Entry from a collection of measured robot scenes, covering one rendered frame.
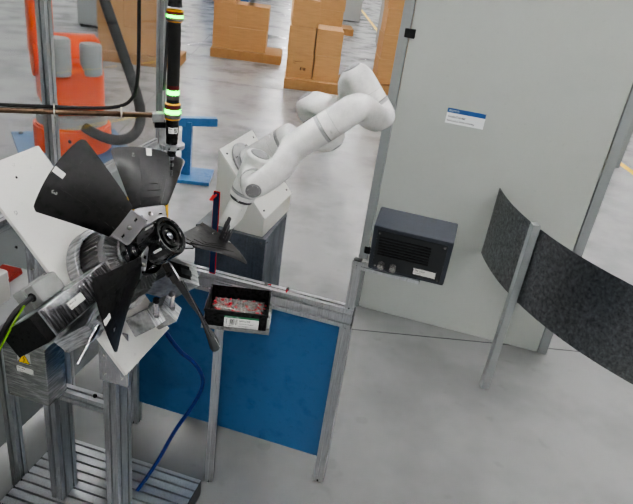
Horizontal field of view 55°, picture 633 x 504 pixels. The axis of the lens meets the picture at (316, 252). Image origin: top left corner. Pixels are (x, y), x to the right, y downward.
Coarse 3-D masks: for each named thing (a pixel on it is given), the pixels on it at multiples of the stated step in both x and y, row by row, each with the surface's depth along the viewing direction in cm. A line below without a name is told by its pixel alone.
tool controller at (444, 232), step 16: (384, 208) 205; (384, 224) 198; (400, 224) 199; (416, 224) 199; (432, 224) 200; (448, 224) 200; (384, 240) 200; (400, 240) 198; (416, 240) 196; (432, 240) 195; (448, 240) 194; (384, 256) 204; (400, 256) 202; (416, 256) 200; (432, 256) 198; (448, 256) 197; (400, 272) 207; (416, 272) 205; (432, 272) 203
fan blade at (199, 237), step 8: (200, 224) 209; (184, 232) 198; (192, 232) 200; (200, 232) 202; (208, 232) 205; (216, 232) 208; (192, 240) 191; (200, 240) 194; (208, 240) 197; (216, 240) 201; (200, 248) 187; (208, 248) 190; (216, 248) 194; (224, 248) 198; (232, 248) 203; (232, 256) 197; (240, 256) 202
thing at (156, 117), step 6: (156, 114) 166; (162, 114) 167; (156, 120) 167; (162, 120) 167; (156, 126) 167; (162, 126) 168; (162, 132) 169; (162, 138) 170; (162, 144) 170; (180, 144) 173; (168, 150) 170; (174, 150) 170; (180, 150) 172
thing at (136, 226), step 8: (128, 216) 170; (136, 216) 171; (120, 224) 169; (128, 224) 170; (136, 224) 172; (144, 224) 173; (120, 232) 170; (128, 232) 171; (136, 232) 172; (120, 240) 170; (128, 240) 172
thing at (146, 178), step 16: (128, 160) 188; (144, 160) 190; (160, 160) 192; (176, 160) 195; (128, 176) 185; (144, 176) 186; (160, 176) 188; (176, 176) 191; (128, 192) 183; (144, 192) 183; (160, 192) 184
